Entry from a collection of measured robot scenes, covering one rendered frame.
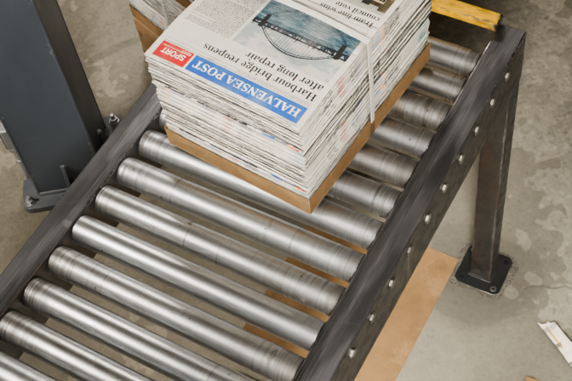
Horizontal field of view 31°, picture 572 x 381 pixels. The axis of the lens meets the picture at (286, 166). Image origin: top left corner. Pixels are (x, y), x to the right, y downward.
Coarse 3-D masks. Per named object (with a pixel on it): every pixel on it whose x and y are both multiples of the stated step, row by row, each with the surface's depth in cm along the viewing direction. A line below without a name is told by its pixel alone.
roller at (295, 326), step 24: (72, 240) 169; (96, 240) 167; (120, 240) 166; (144, 264) 163; (168, 264) 162; (192, 264) 162; (192, 288) 160; (216, 288) 159; (240, 288) 158; (240, 312) 157; (264, 312) 156; (288, 312) 155; (288, 336) 154; (312, 336) 153
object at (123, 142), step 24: (144, 96) 183; (144, 120) 180; (120, 144) 177; (96, 168) 175; (72, 192) 172; (96, 192) 172; (48, 216) 170; (72, 216) 169; (96, 216) 174; (48, 240) 167; (24, 264) 165; (0, 288) 163; (24, 288) 162; (0, 312) 160; (24, 312) 165
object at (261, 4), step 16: (240, 0) 162; (256, 0) 162; (272, 0) 161; (304, 0) 161; (272, 16) 159; (288, 16) 159; (304, 16) 159; (336, 16) 158; (320, 32) 156; (336, 32) 156; (368, 32) 155; (352, 48) 154; (368, 64) 158; (368, 80) 161; (368, 96) 165; (368, 112) 168
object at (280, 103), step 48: (192, 48) 156; (240, 48) 155; (288, 48) 155; (336, 48) 154; (192, 96) 158; (240, 96) 150; (288, 96) 150; (336, 96) 153; (240, 144) 161; (288, 144) 152; (336, 144) 162
